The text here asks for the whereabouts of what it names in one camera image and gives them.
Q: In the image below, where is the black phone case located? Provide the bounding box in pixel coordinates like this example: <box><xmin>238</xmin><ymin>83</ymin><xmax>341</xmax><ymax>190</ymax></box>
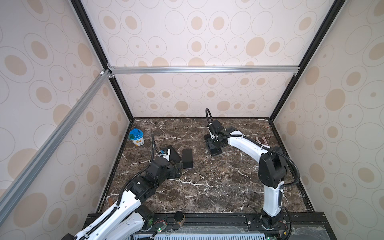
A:
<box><xmin>167</xmin><ymin>146</ymin><xmax>182</xmax><ymax>165</ymax></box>

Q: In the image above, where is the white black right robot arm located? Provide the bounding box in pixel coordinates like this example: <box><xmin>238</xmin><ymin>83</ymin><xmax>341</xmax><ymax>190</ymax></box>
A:
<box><xmin>204</xmin><ymin>117</ymin><xmax>300</xmax><ymax>220</ymax></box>

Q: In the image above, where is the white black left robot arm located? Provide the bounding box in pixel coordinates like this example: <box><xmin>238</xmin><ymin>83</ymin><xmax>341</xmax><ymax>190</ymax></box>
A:
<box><xmin>62</xmin><ymin>157</ymin><xmax>183</xmax><ymax>240</ymax></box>

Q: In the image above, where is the magenta-edged smartphone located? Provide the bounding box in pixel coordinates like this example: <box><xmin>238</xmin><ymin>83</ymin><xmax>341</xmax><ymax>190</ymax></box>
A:
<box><xmin>182</xmin><ymin>149</ymin><xmax>194</xmax><ymax>169</ymax></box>

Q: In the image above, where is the blue white yogurt cup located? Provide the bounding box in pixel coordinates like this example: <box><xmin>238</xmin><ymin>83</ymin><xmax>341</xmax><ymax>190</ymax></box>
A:
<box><xmin>129</xmin><ymin>129</ymin><xmax>145</xmax><ymax>147</ymax></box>

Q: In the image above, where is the black cylinder on base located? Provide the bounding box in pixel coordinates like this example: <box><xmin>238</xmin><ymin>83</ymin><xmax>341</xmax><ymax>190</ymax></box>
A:
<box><xmin>174</xmin><ymin>211</ymin><xmax>186</xmax><ymax>227</ymax></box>

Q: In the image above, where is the silver aluminium crossbar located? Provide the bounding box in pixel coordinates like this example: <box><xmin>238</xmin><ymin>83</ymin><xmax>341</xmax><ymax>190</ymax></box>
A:
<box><xmin>110</xmin><ymin>65</ymin><xmax>300</xmax><ymax>74</ymax></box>

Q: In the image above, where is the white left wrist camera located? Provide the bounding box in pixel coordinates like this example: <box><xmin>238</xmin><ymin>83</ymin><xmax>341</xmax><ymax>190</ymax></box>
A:
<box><xmin>160</xmin><ymin>148</ymin><xmax>171</xmax><ymax>161</ymax></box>

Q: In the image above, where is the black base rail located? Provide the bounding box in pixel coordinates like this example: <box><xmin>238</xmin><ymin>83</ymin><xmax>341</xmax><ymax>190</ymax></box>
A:
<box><xmin>84</xmin><ymin>209</ymin><xmax>336</xmax><ymax>240</ymax></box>

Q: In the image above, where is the silver aluminium side rail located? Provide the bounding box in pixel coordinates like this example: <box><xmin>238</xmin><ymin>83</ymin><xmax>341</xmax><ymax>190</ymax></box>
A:
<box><xmin>1</xmin><ymin>69</ymin><xmax>112</xmax><ymax>225</ymax></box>

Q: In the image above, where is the black frame post right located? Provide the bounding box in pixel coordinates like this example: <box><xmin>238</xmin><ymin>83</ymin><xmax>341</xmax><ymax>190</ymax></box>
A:
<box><xmin>269</xmin><ymin>0</ymin><xmax>347</xmax><ymax>123</ymax></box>

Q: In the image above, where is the black frame post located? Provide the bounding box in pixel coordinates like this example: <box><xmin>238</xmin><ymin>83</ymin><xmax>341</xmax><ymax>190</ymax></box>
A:
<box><xmin>269</xmin><ymin>0</ymin><xmax>347</xmax><ymax>123</ymax></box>
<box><xmin>70</xmin><ymin>0</ymin><xmax>135</xmax><ymax>122</ymax></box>

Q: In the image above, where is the black frame post left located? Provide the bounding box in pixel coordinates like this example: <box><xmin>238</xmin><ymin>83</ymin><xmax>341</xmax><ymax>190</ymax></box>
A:
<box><xmin>70</xmin><ymin>0</ymin><xmax>135</xmax><ymax>122</ymax></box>

